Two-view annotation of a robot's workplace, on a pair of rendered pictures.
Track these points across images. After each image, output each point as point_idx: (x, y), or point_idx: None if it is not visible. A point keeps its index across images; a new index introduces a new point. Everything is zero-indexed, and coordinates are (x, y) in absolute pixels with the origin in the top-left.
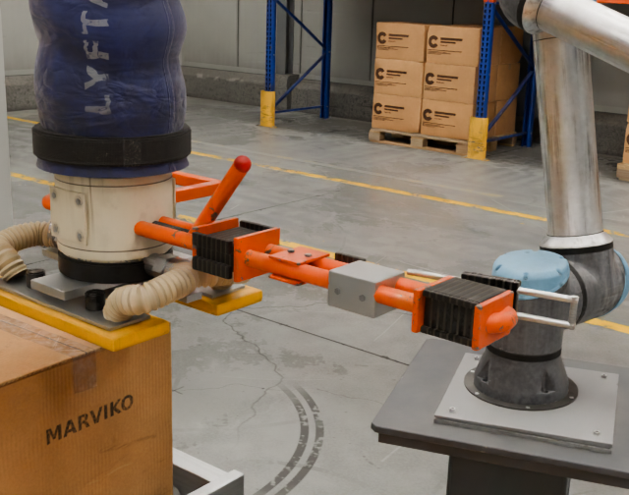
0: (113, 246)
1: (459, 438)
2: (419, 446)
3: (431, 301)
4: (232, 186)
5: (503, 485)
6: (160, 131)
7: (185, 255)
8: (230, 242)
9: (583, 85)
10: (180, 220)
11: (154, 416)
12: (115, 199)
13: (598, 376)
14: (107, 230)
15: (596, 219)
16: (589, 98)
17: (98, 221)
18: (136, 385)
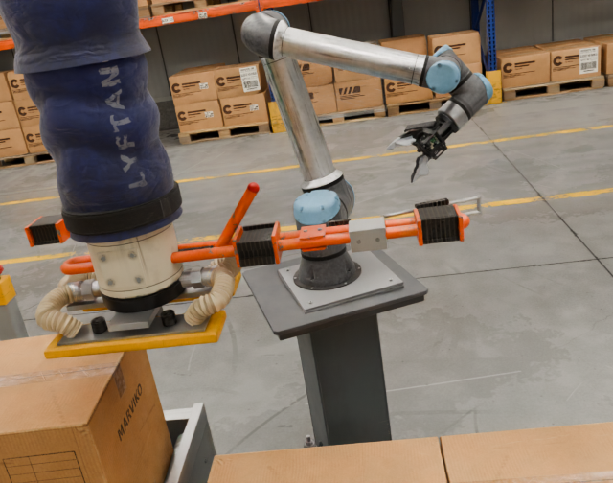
0: (162, 276)
1: (328, 315)
2: (306, 332)
3: (426, 224)
4: (249, 204)
5: (344, 333)
6: (171, 186)
7: None
8: (270, 239)
9: (303, 84)
10: (194, 242)
11: (150, 392)
12: (156, 243)
13: (357, 252)
14: (156, 267)
15: (331, 162)
16: (307, 92)
17: (149, 264)
18: (139, 376)
